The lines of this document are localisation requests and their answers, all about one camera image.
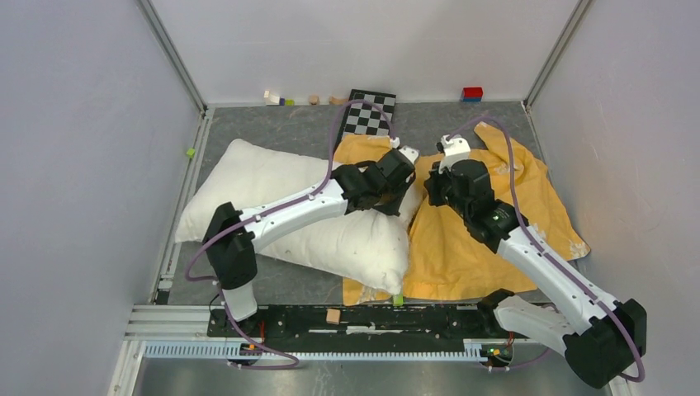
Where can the white slotted cable duct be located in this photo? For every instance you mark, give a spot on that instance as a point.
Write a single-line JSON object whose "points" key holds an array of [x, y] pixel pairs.
{"points": [[235, 351]]}

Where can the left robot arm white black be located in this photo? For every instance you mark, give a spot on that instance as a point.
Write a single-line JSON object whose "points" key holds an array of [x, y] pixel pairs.
{"points": [[234, 237]]}

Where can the white pillow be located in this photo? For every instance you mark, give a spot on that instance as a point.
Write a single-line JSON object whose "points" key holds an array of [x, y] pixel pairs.
{"points": [[365, 246]]}

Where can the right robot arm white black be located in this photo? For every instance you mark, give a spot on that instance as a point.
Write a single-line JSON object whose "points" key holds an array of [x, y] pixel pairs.
{"points": [[599, 336]]}

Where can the tan wooden cube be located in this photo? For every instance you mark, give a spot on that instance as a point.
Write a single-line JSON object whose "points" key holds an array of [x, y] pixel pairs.
{"points": [[333, 316]]}

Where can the red blue block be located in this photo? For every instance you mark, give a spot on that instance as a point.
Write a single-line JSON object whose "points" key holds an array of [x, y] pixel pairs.
{"points": [[472, 94]]}

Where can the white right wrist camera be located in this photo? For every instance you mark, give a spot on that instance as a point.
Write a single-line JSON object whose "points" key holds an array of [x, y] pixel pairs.
{"points": [[454, 149]]}

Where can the blue yellow pillowcase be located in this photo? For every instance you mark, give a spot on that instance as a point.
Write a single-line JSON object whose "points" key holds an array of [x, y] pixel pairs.
{"points": [[456, 219]]}

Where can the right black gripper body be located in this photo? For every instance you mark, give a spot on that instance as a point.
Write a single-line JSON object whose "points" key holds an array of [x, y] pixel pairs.
{"points": [[441, 192]]}

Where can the white wooden block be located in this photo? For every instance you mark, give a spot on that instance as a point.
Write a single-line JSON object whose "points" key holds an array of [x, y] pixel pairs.
{"points": [[271, 99]]}

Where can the black white checkerboard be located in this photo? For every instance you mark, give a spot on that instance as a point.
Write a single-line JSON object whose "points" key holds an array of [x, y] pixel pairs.
{"points": [[365, 119]]}

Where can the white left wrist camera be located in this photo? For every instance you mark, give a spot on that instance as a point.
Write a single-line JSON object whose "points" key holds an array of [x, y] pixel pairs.
{"points": [[412, 154]]}

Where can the flat tan wooden piece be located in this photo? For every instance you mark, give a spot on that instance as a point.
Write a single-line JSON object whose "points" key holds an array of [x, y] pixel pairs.
{"points": [[337, 101]]}

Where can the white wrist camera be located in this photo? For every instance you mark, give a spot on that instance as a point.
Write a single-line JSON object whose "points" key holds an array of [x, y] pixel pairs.
{"points": [[412, 154], [454, 149]]}

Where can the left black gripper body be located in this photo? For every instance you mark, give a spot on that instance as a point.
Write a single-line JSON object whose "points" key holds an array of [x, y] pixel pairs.
{"points": [[391, 198]]}

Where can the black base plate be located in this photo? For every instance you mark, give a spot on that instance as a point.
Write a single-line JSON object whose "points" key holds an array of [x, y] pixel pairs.
{"points": [[371, 328]]}

